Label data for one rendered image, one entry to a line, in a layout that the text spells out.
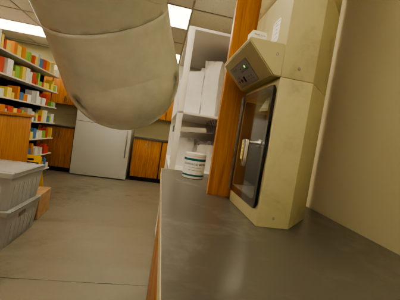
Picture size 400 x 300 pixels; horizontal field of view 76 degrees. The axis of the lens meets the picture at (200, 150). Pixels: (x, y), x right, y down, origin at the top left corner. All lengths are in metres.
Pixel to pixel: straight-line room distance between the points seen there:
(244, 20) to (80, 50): 1.10
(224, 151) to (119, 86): 0.97
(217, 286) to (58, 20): 0.44
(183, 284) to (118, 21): 0.41
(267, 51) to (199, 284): 0.65
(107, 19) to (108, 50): 0.02
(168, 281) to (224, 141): 0.78
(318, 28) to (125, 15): 0.79
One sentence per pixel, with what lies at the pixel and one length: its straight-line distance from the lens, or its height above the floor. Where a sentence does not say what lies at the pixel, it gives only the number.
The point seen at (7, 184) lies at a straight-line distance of 2.65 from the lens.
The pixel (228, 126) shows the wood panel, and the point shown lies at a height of 1.26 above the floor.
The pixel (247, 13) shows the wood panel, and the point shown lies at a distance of 1.29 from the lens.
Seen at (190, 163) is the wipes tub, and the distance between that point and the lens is 1.50.
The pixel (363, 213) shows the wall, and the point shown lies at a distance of 1.13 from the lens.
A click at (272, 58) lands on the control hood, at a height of 1.46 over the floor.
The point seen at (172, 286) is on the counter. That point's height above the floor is 0.94.
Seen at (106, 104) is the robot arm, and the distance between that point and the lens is 0.23.
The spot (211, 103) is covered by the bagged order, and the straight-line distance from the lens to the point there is 2.08.
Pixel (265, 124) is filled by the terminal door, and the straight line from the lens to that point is 0.84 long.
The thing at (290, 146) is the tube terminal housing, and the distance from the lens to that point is 0.85.
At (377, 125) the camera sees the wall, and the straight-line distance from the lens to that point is 1.13.
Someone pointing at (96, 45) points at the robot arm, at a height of 1.24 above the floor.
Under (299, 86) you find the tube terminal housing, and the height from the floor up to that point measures 1.39.
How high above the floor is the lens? 1.19
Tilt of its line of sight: 3 degrees down
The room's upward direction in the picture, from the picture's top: 9 degrees clockwise
